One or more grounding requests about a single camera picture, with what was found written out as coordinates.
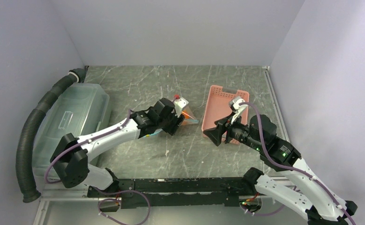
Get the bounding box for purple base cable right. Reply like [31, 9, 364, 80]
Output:
[241, 186, 298, 218]

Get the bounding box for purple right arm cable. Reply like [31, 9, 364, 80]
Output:
[238, 102, 357, 225]

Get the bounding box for clear plastic storage bin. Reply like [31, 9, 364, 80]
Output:
[32, 83, 111, 177]

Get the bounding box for clear zip top bag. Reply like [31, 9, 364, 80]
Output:
[144, 105, 199, 138]

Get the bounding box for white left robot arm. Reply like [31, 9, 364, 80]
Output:
[49, 97, 189, 197]

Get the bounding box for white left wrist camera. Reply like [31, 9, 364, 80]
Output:
[172, 95, 189, 116]

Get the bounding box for black corrugated hose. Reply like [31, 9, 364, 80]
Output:
[15, 66, 89, 203]

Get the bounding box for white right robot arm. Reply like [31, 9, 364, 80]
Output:
[203, 113, 357, 225]

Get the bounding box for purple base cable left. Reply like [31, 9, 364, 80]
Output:
[89, 186, 152, 225]

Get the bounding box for orange fruit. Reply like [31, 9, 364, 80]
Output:
[181, 112, 198, 126]

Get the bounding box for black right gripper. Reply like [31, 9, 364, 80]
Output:
[203, 111, 263, 151]

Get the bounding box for aluminium frame rail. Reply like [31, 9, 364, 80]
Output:
[261, 66, 325, 225]

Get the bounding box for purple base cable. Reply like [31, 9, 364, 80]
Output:
[89, 186, 152, 225]
[241, 186, 298, 218]

